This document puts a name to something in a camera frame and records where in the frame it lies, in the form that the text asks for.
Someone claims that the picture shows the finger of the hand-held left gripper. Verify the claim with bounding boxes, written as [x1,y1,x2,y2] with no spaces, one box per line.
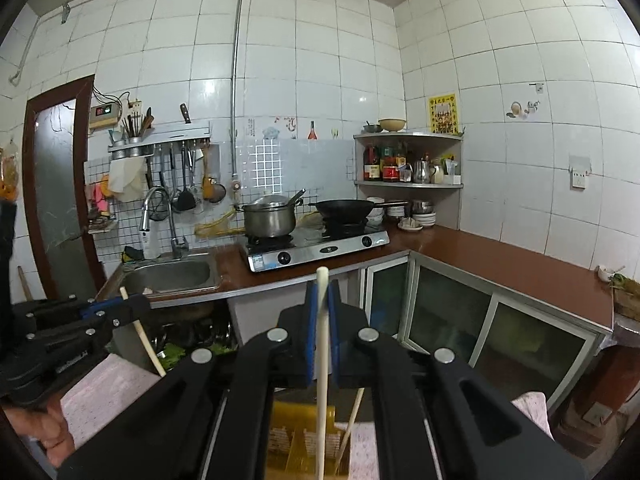
[12,299,109,334]
[35,293,151,362]

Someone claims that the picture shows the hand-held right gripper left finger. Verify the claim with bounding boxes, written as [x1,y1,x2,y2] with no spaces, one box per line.
[57,280,319,480]

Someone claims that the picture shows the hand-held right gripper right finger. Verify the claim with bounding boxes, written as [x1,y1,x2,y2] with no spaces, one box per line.
[329,280,587,480]

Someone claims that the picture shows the cream chopstick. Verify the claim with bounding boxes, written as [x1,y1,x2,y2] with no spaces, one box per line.
[315,267,331,480]

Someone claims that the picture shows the wooden chopstick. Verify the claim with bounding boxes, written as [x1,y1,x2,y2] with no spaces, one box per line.
[119,287,167,377]
[333,387,366,467]

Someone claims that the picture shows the yellow utensil holder box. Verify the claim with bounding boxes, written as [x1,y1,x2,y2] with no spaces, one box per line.
[267,399,353,480]

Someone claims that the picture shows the person's left hand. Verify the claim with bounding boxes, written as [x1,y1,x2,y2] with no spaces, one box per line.
[2,399,69,467]

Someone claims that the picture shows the steel sink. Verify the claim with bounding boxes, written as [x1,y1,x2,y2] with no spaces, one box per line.
[96,251,222,307]

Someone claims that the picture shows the green leafy vegetables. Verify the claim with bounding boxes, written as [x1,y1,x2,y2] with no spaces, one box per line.
[159,341,237,362]

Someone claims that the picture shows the white bottle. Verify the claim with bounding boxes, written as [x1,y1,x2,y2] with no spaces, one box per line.
[143,224,162,261]

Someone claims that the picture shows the pink floral tablecloth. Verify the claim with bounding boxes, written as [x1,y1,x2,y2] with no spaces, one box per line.
[30,354,556,480]

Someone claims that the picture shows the steel gas stove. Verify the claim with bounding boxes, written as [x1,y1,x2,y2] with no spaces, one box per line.
[240,224,391,274]

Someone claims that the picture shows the steel faucet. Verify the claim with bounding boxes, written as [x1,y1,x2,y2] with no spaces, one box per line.
[139,186,190,261]

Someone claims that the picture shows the steel pot with lid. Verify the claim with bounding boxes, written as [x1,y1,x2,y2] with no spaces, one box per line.
[242,189,307,239]

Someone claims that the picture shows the yellow rubber item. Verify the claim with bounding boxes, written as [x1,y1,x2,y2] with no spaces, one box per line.
[194,209,247,239]

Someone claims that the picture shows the glass door counter cabinet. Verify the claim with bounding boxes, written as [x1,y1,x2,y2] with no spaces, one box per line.
[359,252,609,412]

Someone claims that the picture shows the black spatula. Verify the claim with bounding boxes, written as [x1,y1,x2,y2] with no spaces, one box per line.
[172,142,197,212]

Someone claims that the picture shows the black wok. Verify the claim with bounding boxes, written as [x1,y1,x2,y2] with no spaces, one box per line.
[307,198,409,225]

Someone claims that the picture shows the white hanging cloth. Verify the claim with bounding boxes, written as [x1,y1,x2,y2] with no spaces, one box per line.
[108,157,146,202]

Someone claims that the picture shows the brown framed door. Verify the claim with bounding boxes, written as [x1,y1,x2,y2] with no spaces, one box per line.
[22,74,107,302]

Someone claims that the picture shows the stack of white dishes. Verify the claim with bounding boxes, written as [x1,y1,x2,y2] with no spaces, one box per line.
[398,212,437,233]

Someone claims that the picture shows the mesh strainer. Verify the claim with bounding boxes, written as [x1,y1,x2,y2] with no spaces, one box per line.
[202,142,227,205]

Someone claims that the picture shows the corner shelf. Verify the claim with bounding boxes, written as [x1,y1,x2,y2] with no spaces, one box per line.
[353,131,465,232]

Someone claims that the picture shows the red sauce bottle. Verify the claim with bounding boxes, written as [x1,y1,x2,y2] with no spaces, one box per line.
[363,143,381,182]
[381,145,401,183]

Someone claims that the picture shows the steel cutlery cup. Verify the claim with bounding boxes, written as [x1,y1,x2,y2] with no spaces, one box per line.
[119,107,154,145]

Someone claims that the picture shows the heater control box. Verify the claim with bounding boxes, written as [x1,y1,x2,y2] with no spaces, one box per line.
[88,102,124,131]

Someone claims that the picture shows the vegetable basket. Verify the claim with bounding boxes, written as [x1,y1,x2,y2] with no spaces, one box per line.
[609,272,640,322]

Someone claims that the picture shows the steel wall utensil rack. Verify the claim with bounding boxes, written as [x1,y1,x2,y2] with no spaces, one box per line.
[107,122,214,161]

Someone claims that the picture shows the yellow wall poster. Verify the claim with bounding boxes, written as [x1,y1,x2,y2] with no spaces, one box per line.
[428,92,460,135]

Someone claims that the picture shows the steel wall pipe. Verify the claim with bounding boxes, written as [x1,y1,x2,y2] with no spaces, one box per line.
[210,0,247,207]

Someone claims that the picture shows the wall hook sticker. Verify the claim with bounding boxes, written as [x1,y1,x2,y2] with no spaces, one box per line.
[509,101,542,120]

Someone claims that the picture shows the white wall socket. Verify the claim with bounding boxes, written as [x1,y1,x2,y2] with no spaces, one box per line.
[568,155,592,190]

